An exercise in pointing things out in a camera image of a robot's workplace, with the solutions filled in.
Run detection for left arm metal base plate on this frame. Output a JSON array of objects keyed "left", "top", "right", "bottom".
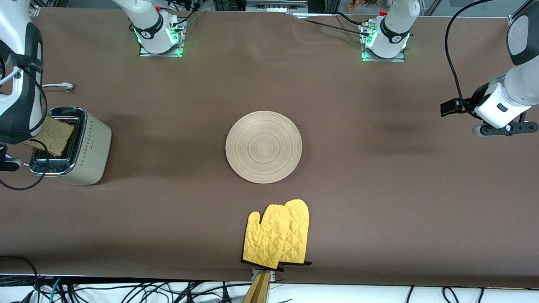
[{"left": 361, "top": 23, "right": 407, "bottom": 63}]

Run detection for cream chrome two-slot toaster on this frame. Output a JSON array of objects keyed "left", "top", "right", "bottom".
[{"left": 29, "top": 106, "right": 112, "bottom": 186}]

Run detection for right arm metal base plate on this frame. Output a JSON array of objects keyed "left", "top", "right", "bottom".
[{"left": 139, "top": 19, "right": 186, "bottom": 58}]

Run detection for black cables by right base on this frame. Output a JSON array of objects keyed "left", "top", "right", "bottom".
[{"left": 168, "top": 0, "right": 208, "bottom": 27}]

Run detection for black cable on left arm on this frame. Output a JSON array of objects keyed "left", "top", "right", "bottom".
[{"left": 444, "top": 0, "right": 496, "bottom": 111}]

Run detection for yellow quilted oven mitt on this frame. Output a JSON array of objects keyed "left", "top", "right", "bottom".
[
  {"left": 280, "top": 199, "right": 312, "bottom": 266},
  {"left": 242, "top": 204, "right": 294, "bottom": 270}
]

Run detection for aluminium frame rail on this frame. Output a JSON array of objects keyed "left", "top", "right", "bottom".
[{"left": 245, "top": 0, "right": 309, "bottom": 13}]

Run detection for teal floor cable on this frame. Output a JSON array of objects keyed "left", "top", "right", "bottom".
[{"left": 48, "top": 277, "right": 64, "bottom": 303}]

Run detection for black looped floor cable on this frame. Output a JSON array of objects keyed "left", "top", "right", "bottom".
[{"left": 0, "top": 255, "right": 41, "bottom": 303}]

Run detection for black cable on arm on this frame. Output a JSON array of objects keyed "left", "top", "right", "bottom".
[
  {"left": 444, "top": 0, "right": 496, "bottom": 111},
  {"left": 0, "top": 53, "right": 50, "bottom": 191}
]

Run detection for round light wooden plate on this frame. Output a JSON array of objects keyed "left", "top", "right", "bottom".
[{"left": 225, "top": 110, "right": 303, "bottom": 184}]

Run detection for small metal bracket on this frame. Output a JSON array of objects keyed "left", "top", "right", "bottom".
[{"left": 251, "top": 268, "right": 276, "bottom": 282}]

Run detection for slice of brown-crust bread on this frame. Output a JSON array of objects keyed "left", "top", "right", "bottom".
[{"left": 23, "top": 115, "right": 76, "bottom": 157}]

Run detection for black cable across table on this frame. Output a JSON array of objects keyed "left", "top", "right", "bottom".
[{"left": 291, "top": 13, "right": 373, "bottom": 37}]

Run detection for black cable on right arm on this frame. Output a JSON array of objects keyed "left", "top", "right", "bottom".
[{"left": 0, "top": 53, "right": 50, "bottom": 191}]

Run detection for orange background object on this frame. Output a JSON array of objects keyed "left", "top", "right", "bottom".
[{"left": 347, "top": 0, "right": 390, "bottom": 12}]

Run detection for wooden stick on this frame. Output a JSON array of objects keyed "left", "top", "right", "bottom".
[{"left": 242, "top": 270, "right": 271, "bottom": 303}]

